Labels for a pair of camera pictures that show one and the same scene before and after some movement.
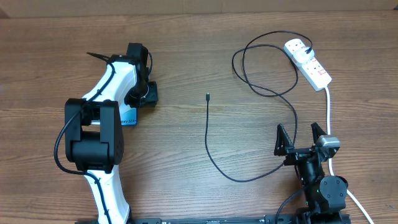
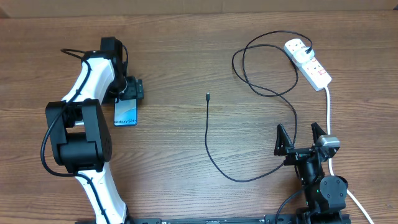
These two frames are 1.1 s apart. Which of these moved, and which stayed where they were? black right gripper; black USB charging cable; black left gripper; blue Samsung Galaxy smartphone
Moved: black left gripper
Stayed: black right gripper; black USB charging cable; blue Samsung Galaxy smartphone
